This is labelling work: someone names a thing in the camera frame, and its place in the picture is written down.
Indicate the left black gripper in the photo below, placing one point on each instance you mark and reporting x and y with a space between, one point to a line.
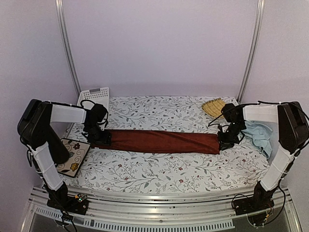
105 139

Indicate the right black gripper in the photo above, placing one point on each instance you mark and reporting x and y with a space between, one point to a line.
224 143

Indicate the dark red towel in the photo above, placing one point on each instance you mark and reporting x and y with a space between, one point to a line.
161 142

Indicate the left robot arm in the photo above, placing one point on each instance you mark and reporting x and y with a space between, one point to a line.
46 148

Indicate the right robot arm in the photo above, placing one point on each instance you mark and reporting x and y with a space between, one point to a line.
293 134

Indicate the floral square ceramic plate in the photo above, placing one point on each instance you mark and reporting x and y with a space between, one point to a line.
77 153

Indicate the floral patterned table mat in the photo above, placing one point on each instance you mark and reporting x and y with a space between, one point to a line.
150 173

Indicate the light blue towel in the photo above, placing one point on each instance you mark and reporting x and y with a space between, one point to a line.
260 135

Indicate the woven bamboo tray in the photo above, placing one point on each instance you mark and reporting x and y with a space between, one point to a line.
213 108

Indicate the white perforated plastic basket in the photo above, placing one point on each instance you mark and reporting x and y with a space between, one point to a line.
98 95

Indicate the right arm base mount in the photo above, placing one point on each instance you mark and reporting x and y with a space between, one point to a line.
245 205

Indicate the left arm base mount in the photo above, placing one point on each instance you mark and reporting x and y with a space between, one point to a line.
69 204

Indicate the front aluminium rail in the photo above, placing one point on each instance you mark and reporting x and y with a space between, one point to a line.
110 211

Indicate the right aluminium frame post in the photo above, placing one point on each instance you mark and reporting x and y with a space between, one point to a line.
252 50

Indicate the aluminium frame post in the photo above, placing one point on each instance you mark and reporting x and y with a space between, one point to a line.
66 43
252 50

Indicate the left aluminium frame post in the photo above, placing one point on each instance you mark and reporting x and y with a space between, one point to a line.
66 43

